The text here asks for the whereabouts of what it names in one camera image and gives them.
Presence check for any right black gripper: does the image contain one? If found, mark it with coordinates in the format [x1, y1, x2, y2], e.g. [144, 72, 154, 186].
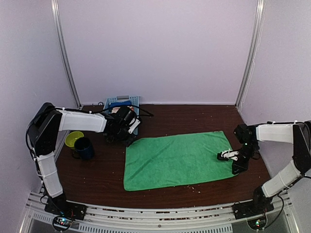
[233, 142, 259, 175]

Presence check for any green microfiber towel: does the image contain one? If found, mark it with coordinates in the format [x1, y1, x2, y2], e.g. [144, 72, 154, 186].
[123, 131, 234, 191]

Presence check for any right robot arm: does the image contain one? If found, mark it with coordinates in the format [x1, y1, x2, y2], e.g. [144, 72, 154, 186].
[232, 120, 311, 215]

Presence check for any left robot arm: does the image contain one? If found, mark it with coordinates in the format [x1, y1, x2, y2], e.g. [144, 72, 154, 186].
[25, 102, 153, 216]

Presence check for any orange white rolled towel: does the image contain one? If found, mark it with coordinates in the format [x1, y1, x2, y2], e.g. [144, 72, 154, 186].
[111, 106, 134, 113]

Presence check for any blue rolled towel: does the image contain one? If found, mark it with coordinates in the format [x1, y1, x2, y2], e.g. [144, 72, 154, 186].
[108, 101, 131, 108]

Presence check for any dark blue mug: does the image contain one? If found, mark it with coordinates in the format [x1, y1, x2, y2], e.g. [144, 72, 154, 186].
[72, 137, 95, 160]

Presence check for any light blue plastic basket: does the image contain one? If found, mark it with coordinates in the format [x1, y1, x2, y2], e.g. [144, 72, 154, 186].
[104, 96, 139, 123]

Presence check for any yellow green bowl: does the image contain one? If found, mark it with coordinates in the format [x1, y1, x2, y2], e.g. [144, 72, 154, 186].
[65, 131, 84, 150]

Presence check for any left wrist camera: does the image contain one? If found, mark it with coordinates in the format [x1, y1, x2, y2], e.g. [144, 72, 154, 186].
[113, 105, 141, 135]

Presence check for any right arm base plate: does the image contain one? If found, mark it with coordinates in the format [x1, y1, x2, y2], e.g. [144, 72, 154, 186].
[232, 201, 274, 219]

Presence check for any aluminium front rail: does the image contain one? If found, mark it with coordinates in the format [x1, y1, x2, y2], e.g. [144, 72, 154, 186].
[19, 190, 299, 233]

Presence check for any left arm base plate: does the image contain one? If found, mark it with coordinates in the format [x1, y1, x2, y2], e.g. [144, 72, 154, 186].
[44, 202, 87, 220]

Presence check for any left aluminium post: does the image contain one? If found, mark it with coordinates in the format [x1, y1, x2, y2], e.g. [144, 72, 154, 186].
[51, 0, 81, 108]

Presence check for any aluminium post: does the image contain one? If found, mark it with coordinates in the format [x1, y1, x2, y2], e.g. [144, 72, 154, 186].
[51, 0, 81, 108]
[235, 0, 265, 110]

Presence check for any right aluminium post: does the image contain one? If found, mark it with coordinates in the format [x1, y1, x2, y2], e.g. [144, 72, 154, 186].
[235, 0, 265, 110]

